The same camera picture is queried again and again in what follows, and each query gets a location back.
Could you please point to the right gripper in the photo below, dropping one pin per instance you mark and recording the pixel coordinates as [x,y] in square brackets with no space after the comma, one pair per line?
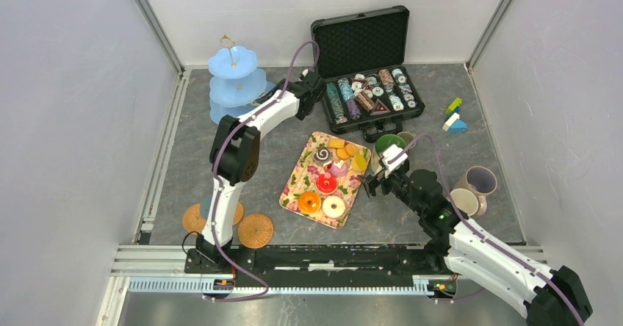
[382,178]

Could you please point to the red glazed donut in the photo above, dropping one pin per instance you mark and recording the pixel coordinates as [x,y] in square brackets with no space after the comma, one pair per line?
[326,184]

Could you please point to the white glazed donut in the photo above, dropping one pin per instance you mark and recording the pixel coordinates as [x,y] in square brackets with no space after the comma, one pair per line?
[333,207]

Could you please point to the orange glazed donut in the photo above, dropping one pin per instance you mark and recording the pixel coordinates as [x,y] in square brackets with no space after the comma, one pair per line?
[309,202]

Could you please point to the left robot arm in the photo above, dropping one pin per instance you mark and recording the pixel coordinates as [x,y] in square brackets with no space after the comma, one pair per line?
[235,155]

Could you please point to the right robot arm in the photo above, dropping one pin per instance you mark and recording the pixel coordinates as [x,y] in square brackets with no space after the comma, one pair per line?
[539,293]

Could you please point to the pink cupcake with topping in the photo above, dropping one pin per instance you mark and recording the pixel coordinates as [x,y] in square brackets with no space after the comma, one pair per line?
[338,169]

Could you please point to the round orange biscuit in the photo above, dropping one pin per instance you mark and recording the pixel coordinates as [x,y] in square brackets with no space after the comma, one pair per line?
[351,149]
[342,154]

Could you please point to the floral rectangular tray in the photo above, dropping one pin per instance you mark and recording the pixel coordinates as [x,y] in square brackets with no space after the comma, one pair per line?
[306,172]

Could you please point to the round orange biscuit lower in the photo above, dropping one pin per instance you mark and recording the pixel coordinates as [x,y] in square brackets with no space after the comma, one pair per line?
[342,154]

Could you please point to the green-inside floral mug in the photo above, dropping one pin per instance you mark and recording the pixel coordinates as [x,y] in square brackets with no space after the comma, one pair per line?
[380,146]

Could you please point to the square yellow biscuit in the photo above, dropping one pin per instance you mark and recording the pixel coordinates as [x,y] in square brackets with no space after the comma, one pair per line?
[336,143]

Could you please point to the chocolate swirl cake roll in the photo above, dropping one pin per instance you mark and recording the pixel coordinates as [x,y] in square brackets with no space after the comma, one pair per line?
[322,157]

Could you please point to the black poker chip case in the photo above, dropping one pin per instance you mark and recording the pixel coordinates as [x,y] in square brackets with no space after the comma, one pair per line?
[368,88]

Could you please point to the small beige cup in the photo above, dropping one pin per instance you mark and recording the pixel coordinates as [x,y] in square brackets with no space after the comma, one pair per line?
[408,138]

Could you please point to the blue three-tier cake stand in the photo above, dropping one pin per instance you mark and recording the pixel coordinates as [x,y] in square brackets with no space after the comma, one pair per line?
[237,81]

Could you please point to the yellow mug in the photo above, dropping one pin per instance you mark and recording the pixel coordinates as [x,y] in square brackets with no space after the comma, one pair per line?
[466,201]

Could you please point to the colourful toy block stack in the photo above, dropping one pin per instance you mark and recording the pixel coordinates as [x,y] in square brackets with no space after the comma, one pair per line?
[454,124]

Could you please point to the woven rattan coaster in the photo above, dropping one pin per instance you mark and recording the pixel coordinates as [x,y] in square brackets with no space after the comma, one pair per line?
[255,230]

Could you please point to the beige mug purple inside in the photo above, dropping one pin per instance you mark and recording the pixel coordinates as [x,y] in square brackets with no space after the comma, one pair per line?
[482,182]

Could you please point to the cork coaster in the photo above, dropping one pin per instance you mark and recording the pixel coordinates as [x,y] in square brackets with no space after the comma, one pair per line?
[238,214]

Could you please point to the blue smiley coaster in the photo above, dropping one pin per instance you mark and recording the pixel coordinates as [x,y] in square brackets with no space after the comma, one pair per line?
[205,206]

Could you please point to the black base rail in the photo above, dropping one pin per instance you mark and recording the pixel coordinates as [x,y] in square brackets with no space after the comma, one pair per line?
[399,258]

